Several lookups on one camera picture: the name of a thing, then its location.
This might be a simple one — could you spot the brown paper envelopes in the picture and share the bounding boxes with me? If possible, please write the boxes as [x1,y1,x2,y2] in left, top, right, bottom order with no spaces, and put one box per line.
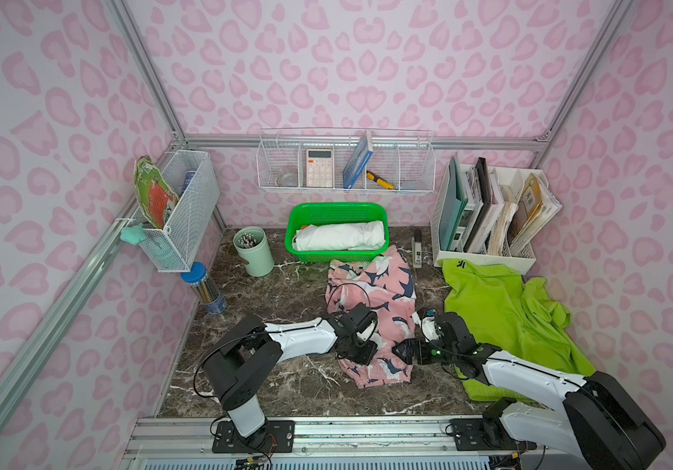
[507,174,563,256]

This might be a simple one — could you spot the green plastic basket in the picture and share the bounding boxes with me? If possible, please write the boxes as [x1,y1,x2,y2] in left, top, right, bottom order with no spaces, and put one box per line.
[285,202,389,262]

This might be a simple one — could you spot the yellow utility knife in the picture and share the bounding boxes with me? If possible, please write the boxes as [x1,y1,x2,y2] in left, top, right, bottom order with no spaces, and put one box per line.
[366,170,395,190]

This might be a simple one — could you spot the green red paper packet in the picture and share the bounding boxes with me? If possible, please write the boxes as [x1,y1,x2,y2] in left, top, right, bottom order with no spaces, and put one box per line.
[134,156,179,229]

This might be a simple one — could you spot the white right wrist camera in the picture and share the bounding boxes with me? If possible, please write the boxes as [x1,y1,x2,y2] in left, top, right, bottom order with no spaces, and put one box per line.
[412,309,440,343]

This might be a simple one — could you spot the lime green garment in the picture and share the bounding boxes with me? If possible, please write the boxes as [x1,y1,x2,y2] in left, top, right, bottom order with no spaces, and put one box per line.
[441,260,596,376]

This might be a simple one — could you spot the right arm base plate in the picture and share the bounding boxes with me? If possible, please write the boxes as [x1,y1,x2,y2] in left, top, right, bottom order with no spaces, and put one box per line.
[444,417,538,454]

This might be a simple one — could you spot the pink shark print shorts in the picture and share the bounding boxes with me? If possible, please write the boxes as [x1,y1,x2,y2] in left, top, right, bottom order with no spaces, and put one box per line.
[325,245,417,389]

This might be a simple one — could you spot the blue book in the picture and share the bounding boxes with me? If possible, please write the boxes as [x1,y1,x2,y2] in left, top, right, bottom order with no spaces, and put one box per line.
[342,130,374,190]

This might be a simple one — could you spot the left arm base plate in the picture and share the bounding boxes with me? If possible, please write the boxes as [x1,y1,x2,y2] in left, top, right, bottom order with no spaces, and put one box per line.
[212,420,295,454]

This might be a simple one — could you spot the clear wire wall shelf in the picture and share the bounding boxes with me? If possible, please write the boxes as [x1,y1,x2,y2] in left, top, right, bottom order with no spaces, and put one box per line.
[255,127,436,194]

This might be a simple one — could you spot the white mesh wall basket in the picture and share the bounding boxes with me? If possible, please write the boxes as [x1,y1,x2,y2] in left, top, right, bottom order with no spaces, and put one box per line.
[138,150,221,273]

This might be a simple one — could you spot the blue lid pencil jar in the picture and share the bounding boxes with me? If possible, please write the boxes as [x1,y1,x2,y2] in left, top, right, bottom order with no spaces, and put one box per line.
[181,262,227,315]

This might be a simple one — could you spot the dark green folder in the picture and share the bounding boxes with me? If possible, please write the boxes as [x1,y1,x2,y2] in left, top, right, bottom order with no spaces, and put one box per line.
[440,157,468,251]

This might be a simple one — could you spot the white rolled cloth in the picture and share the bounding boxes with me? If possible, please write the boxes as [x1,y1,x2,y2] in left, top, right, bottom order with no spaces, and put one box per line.
[293,221,387,252]

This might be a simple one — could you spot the pink calculator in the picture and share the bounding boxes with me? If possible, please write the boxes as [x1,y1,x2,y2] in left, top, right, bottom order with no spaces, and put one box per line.
[305,149,334,188]

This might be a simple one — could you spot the white file organizer rack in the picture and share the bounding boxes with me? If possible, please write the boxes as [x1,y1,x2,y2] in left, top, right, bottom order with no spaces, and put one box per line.
[431,158,551,275]

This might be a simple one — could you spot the small glass dish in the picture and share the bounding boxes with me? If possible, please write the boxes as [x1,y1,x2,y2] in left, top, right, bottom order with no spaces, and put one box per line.
[276,168,299,188]

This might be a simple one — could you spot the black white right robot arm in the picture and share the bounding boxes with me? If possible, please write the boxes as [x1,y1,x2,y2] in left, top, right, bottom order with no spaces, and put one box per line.
[393,313,667,469]

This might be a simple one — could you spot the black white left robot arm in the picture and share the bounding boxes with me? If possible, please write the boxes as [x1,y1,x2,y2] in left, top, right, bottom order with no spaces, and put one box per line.
[199,304,379,443]

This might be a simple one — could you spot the mint green cup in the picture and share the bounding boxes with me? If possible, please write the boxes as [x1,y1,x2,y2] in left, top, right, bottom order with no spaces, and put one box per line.
[233,226,274,277]

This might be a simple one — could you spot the black remote control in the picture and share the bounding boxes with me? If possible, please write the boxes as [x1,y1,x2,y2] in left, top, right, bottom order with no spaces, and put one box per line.
[412,229,423,269]

